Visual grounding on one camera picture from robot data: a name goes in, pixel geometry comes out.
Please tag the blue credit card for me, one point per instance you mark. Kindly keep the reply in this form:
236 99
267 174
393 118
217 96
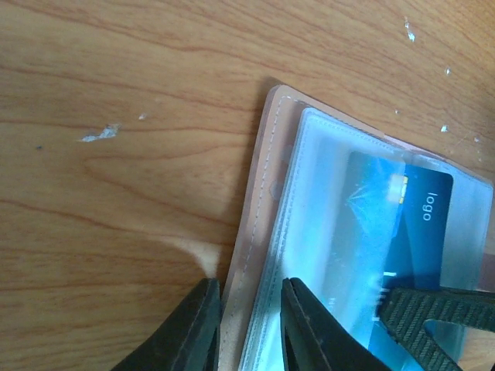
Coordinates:
405 206

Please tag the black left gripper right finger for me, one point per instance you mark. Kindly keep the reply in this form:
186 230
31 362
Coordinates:
312 339

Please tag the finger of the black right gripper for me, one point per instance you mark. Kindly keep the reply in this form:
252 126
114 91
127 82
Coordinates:
405 312

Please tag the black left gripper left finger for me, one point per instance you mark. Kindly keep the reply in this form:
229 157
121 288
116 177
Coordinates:
189 339

